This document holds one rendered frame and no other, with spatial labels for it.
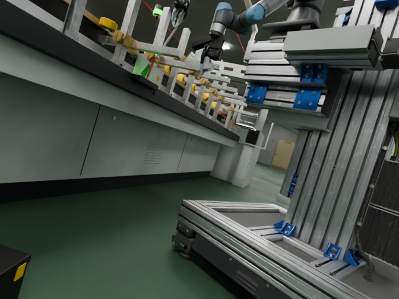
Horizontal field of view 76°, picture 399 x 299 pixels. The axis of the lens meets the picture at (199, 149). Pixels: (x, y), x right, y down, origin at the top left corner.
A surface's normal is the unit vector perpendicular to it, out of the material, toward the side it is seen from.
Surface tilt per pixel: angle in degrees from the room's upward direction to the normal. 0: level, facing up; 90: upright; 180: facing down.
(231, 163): 90
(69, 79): 90
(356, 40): 90
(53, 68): 90
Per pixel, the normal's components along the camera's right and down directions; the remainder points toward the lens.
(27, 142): 0.90, 0.29
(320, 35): -0.68, -0.18
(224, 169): -0.33, -0.06
